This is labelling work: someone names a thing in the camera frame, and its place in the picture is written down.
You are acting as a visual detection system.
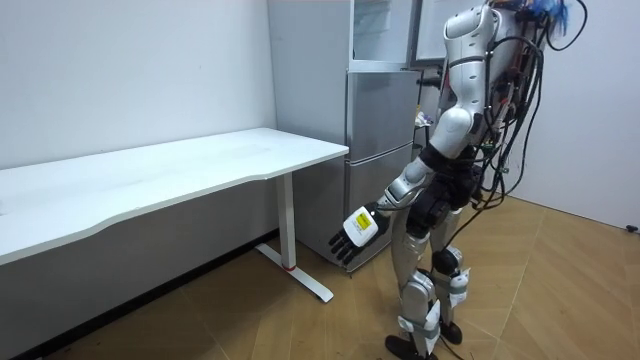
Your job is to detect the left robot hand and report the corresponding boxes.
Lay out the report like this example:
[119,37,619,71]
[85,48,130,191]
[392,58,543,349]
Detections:
[328,201,392,267]

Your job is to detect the open grey fridge door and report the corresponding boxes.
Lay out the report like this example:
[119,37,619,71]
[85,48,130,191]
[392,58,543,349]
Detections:
[408,0,487,70]

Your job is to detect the cable bundle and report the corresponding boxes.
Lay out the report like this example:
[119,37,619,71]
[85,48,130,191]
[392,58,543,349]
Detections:
[519,0,589,53]

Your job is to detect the robot legs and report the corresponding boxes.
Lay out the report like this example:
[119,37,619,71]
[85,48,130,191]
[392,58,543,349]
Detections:
[384,164,472,360]

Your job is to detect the grey fridge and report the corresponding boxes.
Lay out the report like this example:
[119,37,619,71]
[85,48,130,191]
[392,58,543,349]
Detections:
[267,0,451,274]

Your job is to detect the robot body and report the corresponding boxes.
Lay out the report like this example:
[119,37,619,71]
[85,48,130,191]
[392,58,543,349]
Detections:
[437,0,547,212]

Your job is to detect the white desk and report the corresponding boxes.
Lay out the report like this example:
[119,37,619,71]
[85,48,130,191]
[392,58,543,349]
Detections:
[0,127,350,304]

